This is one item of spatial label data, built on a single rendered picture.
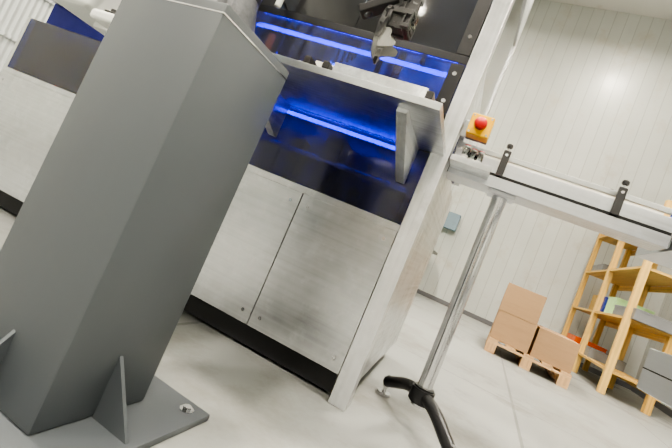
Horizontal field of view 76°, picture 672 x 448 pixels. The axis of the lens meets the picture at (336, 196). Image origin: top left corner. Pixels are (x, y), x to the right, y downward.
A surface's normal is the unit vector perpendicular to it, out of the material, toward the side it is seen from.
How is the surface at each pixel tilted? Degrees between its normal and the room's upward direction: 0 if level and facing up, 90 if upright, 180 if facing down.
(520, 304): 90
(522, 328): 90
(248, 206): 90
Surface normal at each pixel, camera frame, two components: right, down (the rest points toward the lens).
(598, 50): -0.33, -0.21
